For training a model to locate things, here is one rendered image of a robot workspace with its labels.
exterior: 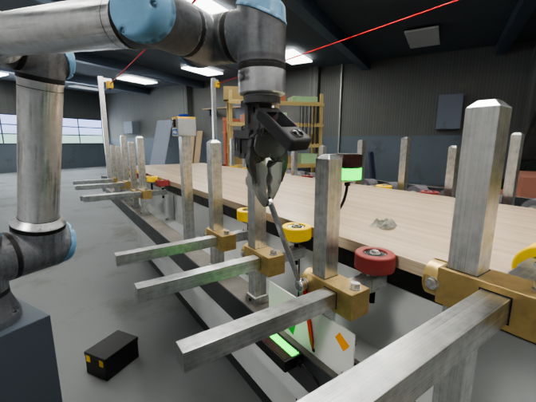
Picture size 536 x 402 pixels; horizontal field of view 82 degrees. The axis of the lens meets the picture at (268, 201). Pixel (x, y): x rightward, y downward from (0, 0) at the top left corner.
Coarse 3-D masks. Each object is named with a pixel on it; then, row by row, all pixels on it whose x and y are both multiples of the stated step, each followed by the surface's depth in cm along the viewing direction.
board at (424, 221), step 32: (224, 192) 142; (288, 192) 142; (352, 192) 142; (384, 192) 142; (416, 192) 142; (352, 224) 87; (416, 224) 87; (448, 224) 87; (512, 224) 87; (416, 256) 63; (512, 256) 63
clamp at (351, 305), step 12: (312, 276) 61; (336, 276) 60; (312, 288) 61; (336, 288) 56; (348, 288) 56; (336, 300) 56; (348, 300) 54; (360, 300) 54; (336, 312) 56; (348, 312) 54; (360, 312) 55
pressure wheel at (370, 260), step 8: (360, 248) 66; (368, 248) 66; (376, 248) 66; (360, 256) 62; (368, 256) 61; (376, 256) 62; (384, 256) 61; (392, 256) 61; (360, 264) 62; (368, 264) 60; (376, 264) 60; (384, 264) 60; (392, 264) 60; (368, 272) 60; (376, 272) 60; (384, 272) 60; (392, 272) 61
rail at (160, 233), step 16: (112, 192) 266; (128, 208) 206; (144, 224) 172; (160, 224) 163; (160, 240) 147; (176, 240) 137; (176, 256) 129; (192, 256) 118; (208, 256) 118; (208, 288) 103; (224, 288) 92; (240, 288) 92; (224, 304) 94; (240, 304) 85; (256, 304) 82; (288, 336) 69; (304, 352) 64; (320, 368) 60; (304, 384) 64; (320, 384) 60
